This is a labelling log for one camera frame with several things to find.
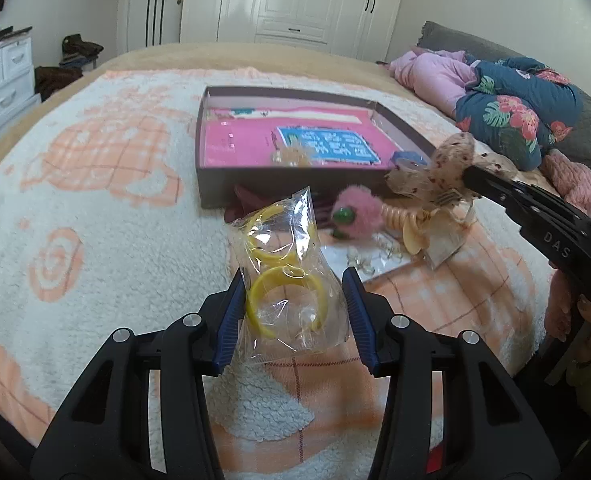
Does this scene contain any white dresser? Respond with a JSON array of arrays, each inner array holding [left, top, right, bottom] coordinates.
[[0, 26, 42, 150]]

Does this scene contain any white wardrobe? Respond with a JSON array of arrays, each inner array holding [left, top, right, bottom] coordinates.
[[179, 0, 412, 61]]

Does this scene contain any blue floral quilted jacket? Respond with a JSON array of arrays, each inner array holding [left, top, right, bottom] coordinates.
[[454, 56, 585, 172]]

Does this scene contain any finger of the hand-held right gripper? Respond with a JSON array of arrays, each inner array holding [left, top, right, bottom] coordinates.
[[467, 165, 591, 227], [467, 180, 591, 272]]

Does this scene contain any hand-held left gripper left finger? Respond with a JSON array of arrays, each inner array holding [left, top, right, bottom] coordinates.
[[28, 269, 248, 480]]

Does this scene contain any clear bag of yellow rings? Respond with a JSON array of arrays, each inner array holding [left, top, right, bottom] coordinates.
[[225, 185, 352, 363]]

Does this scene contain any speckled bow hair claw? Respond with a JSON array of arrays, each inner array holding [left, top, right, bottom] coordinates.
[[383, 131, 519, 267]]

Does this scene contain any small bag of gold clips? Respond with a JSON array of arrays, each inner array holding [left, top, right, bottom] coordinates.
[[269, 141, 317, 169]]

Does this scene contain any pink knit cloth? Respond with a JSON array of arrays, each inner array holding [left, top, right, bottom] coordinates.
[[539, 149, 591, 217]]

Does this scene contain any grey pillow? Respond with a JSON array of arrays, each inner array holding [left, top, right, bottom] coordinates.
[[417, 20, 591, 126]]

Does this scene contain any clear bag with white card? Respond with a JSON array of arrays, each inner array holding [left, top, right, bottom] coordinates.
[[319, 236, 412, 282]]

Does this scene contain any dark clothes pile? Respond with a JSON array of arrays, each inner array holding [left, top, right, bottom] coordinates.
[[34, 33, 105, 102]]

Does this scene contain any white door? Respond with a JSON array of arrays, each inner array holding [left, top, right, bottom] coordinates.
[[116, 0, 188, 54]]

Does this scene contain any brown cardboard box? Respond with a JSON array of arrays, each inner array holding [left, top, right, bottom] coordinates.
[[195, 85, 439, 209]]

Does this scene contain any beige bedspread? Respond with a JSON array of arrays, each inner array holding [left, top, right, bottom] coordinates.
[[0, 42, 426, 181]]

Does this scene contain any blue hair accessory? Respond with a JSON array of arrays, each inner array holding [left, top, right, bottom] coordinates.
[[389, 150, 430, 174]]

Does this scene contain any pink printed sheet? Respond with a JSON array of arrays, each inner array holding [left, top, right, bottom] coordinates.
[[202, 106, 400, 169]]

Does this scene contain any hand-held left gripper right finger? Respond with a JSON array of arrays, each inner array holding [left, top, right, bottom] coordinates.
[[342, 267, 583, 480]]

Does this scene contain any pink pompom hair tie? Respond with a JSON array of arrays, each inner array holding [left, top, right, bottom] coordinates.
[[329, 185, 392, 242]]

